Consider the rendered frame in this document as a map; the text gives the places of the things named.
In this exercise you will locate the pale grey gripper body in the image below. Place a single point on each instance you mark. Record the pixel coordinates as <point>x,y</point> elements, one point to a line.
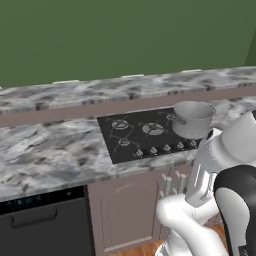
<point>200,180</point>

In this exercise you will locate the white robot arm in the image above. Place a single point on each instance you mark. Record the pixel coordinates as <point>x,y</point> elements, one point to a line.
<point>186,220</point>

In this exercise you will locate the silver metal pot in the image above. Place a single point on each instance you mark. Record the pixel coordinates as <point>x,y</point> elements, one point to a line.
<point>193,121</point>

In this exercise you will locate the narrow taupe cupboard door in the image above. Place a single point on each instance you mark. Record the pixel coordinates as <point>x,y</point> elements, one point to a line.
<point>176,173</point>

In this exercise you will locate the silver hob knob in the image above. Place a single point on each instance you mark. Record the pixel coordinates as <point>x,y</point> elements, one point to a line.
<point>138,153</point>
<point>153,150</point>
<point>193,143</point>
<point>180,145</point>
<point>166,148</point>

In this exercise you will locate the wide taupe cupboard door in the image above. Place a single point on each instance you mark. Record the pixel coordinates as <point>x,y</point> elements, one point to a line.
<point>130,213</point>

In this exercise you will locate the black gas hob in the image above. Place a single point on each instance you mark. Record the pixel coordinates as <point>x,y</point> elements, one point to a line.
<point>133,133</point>

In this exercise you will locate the pale flat strip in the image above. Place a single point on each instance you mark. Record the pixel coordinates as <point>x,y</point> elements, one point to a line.
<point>191,70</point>
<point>66,81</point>
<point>132,76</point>

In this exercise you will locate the black dishwasher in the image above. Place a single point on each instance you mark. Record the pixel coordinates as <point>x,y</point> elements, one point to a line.
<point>46,233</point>

